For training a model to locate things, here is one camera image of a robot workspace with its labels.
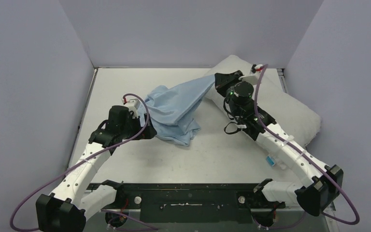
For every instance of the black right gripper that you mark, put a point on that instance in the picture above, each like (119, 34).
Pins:
(223, 80)

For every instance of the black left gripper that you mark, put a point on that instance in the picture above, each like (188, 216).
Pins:
(149, 132)

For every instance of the light blue pillowcase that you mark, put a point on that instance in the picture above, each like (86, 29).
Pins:
(172, 109)

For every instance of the white pillow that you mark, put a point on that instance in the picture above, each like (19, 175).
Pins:
(299, 122)

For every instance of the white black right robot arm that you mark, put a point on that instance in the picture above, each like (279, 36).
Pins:
(318, 183)

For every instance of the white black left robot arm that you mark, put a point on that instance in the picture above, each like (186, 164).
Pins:
(67, 208)

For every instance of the blue pillow label tag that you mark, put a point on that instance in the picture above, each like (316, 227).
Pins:
(271, 161)

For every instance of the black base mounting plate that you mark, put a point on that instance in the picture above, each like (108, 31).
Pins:
(198, 203)

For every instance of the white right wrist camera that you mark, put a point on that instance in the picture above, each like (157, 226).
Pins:
(252, 73)

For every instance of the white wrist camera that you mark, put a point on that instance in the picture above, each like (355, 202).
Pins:
(133, 106)
(252, 73)

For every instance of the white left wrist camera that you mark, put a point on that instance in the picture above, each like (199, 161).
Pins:
(133, 106)

